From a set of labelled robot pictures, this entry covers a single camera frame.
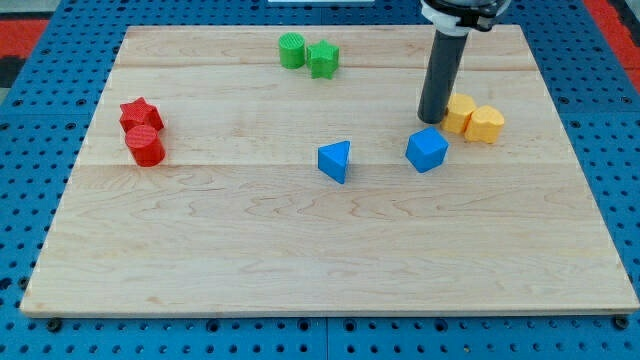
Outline green cylinder block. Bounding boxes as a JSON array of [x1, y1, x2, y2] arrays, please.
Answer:
[[278, 32, 306, 69]]

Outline blue cube block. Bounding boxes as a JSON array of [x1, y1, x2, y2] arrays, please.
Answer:
[[405, 127, 449, 173]]

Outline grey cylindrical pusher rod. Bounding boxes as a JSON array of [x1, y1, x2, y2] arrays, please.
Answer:
[[417, 30, 467, 124]]

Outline yellow hexagon block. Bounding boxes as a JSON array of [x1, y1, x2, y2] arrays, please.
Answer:
[[441, 93, 476, 134]]

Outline yellow heart block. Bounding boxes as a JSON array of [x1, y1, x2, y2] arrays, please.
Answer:
[[464, 105, 505, 144]]

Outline blue triangle block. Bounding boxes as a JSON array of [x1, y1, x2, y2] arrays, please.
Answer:
[[317, 140, 351, 184]]

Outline red star block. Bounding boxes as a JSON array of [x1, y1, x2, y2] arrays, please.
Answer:
[[119, 97, 164, 132]]

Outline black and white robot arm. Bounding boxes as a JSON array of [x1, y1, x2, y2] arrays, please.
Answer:
[[420, 0, 511, 37]]

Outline red cylinder block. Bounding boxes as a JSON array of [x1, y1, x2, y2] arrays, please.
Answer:
[[125, 125, 166, 167]]

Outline wooden board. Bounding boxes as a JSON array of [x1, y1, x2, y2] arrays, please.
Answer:
[[21, 25, 639, 318]]

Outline green star block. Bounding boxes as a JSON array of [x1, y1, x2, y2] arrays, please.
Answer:
[[306, 40, 340, 79]]

